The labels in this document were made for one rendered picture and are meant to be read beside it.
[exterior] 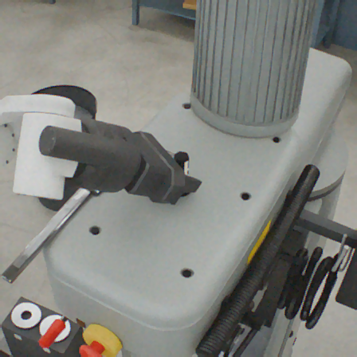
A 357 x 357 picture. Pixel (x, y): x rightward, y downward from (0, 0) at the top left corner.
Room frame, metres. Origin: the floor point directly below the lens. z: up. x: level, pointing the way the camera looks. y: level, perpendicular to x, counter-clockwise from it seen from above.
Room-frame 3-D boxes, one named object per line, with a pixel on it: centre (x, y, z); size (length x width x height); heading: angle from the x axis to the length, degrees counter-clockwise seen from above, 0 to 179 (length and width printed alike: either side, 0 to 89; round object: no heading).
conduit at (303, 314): (0.78, -0.30, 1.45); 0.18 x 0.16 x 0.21; 154
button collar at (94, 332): (0.42, 0.10, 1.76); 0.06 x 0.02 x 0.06; 64
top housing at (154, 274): (0.64, -0.01, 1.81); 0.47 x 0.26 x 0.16; 154
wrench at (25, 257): (0.53, 0.17, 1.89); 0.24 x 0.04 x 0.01; 154
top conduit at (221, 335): (0.59, -0.15, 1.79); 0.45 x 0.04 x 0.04; 154
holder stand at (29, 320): (0.83, 0.38, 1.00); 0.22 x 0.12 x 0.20; 70
